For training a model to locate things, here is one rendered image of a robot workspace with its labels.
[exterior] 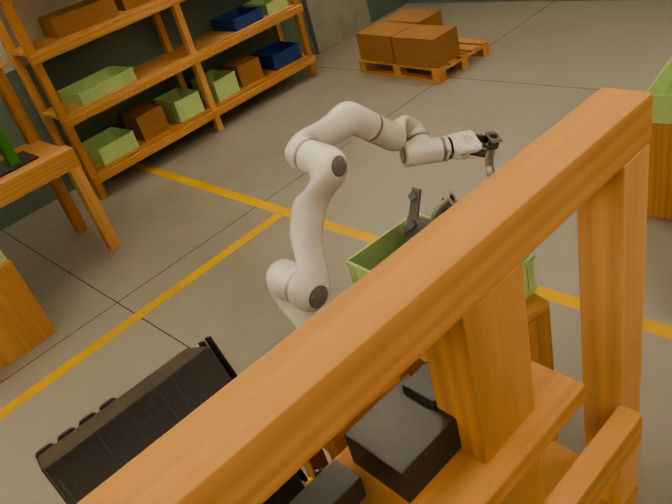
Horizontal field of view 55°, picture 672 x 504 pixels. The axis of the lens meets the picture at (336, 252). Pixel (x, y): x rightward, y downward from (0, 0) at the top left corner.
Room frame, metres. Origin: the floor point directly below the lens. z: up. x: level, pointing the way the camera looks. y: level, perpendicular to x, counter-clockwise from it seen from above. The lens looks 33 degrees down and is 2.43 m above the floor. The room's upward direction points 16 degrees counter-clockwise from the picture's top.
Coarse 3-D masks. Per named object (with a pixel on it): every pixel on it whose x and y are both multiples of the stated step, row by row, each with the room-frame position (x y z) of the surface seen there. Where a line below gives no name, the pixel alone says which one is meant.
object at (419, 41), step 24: (384, 24) 7.18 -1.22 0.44; (408, 24) 6.93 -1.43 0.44; (432, 24) 7.02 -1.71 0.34; (360, 48) 7.15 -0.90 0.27; (384, 48) 6.80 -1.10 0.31; (408, 48) 6.48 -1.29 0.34; (432, 48) 6.22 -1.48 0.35; (456, 48) 6.39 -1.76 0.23; (480, 48) 6.53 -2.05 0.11; (384, 72) 6.89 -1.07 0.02; (432, 72) 6.24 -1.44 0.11
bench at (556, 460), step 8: (552, 448) 1.11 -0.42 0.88; (560, 448) 1.10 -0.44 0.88; (544, 456) 1.09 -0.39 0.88; (552, 456) 1.08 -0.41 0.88; (560, 456) 1.08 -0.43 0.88; (568, 456) 1.07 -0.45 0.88; (576, 456) 1.06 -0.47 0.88; (544, 464) 1.07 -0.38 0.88; (552, 464) 1.06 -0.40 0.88; (560, 464) 1.05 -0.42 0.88; (568, 464) 1.05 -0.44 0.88; (544, 472) 1.04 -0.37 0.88; (552, 472) 1.04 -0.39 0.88; (560, 472) 1.03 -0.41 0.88; (544, 480) 1.02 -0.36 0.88; (552, 480) 1.01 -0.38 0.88; (544, 488) 1.00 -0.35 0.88; (552, 488) 0.99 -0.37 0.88; (544, 496) 0.98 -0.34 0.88; (632, 496) 0.92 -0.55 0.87
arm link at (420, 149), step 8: (416, 136) 1.94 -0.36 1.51; (424, 136) 1.93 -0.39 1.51; (408, 144) 1.90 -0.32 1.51; (416, 144) 1.90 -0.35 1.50; (424, 144) 1.90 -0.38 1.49; (432, 144) 1.90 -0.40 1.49; (440, 144) 1.90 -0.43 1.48; (400, 152) 1.93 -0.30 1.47; (408, 152) 1.88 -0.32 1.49; (416, 152) 1.88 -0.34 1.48; (424, 152) 1.88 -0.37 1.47; (432, 152) 1.88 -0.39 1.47; (440, 152) 1.88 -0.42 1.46; (408, 160) 1.87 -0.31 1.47; (416, 160) 1.88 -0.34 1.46; (424, 160) 1.88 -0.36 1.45; (432, 160) 1.89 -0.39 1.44; (440, 160) 1.89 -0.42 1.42
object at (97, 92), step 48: (0, 0) 5.71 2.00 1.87; (96, 0) 6.31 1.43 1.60; (144, 0) 6.53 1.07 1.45; (48, 48) 5.83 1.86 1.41; (192, 48) 6.63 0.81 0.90; (288, 48) 7.39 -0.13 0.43; (48, 96) 5.73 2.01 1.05; (96, 96) 5.98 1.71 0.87; (192, 96) 6.57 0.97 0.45; (240, 96) 6.80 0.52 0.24; (96, 144) 6.28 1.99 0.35; (144, 144) 6.13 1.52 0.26; (96, 192) 5.75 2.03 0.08
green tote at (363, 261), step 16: (400, 224) 2.32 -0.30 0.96; (384, 240) 2.26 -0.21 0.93; (400, 240) 2.31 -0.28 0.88; (352, 256) 2.18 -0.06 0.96; (368, 256) 2.21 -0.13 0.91; (384, 256) 2.25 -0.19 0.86; (528, 256) 1.87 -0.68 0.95; (352, 272) 2.14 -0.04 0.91; (528, 272) 1.84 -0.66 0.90; (528, 288) 1.83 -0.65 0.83
